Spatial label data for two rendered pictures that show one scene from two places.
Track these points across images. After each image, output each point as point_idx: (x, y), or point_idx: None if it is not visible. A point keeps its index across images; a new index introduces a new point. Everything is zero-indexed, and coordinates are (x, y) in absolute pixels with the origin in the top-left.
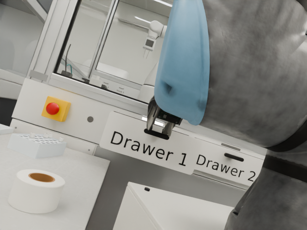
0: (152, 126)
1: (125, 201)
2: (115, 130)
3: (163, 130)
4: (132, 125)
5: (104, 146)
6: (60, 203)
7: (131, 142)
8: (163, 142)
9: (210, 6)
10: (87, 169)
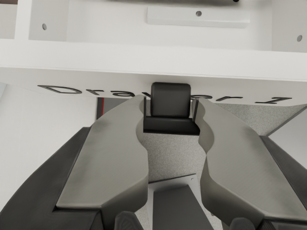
0: (142, 112)
1: None
2: (39, 84)
3: (196, 116)
4: (71, 78)
5: (55, 94)
6: None
7: (107, 91)
8: (208, 90)
9: None
10: (60, 129)
